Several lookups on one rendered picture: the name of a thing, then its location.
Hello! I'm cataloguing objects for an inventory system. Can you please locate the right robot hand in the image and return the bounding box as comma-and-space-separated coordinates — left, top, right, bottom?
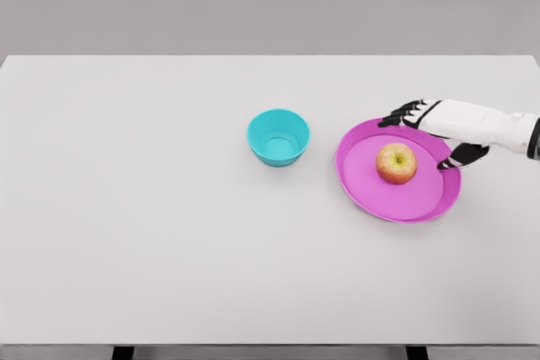
376, 99, 510, 171

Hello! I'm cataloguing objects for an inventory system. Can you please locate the red yellow apple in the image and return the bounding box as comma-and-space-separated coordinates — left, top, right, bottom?
375, 142, 419, 185

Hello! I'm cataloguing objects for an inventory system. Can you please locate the pink plate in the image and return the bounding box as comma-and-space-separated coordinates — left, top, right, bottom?
335, 117, 462, 224

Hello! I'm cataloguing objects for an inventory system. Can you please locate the blue bowl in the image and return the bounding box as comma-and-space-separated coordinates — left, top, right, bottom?
246, 108, 311, 168

